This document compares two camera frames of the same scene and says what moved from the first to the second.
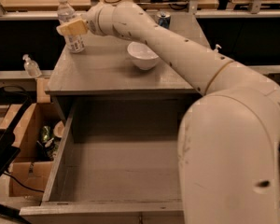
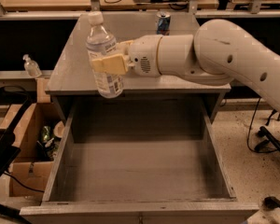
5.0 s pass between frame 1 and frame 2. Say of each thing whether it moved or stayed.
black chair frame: stayed
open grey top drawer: stayed
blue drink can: stayed
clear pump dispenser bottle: stayed
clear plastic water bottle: moved
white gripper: moved
